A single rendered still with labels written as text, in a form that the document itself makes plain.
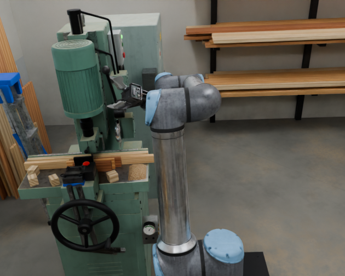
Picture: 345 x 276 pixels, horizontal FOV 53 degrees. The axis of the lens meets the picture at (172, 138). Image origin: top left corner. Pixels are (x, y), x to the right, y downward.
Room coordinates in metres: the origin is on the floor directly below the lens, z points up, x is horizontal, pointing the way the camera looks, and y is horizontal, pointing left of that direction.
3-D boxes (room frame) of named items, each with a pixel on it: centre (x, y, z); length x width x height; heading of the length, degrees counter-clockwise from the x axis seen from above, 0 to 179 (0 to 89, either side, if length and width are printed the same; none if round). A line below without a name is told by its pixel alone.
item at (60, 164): (1.47, 0.40, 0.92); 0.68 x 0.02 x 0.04; 91
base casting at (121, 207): (1.60, 0.40, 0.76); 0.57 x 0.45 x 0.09; 1
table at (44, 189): (1.37, 0.42, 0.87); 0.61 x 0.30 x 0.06; 91
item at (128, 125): (1.66, 0.25, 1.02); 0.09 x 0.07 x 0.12; 91
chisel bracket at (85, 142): (1.49, 0.40, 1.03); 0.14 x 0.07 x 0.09; 1
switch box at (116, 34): (1.80, 0.27, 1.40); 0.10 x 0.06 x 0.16; 1
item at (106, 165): (1.42, 0.39, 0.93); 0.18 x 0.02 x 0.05; 91
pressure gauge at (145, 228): (1.27, 0.13, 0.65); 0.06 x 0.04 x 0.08; 91
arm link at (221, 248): (0.95, -0.17, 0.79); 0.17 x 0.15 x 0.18; 92
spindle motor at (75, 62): (1.47, 0.40, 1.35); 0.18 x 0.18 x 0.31
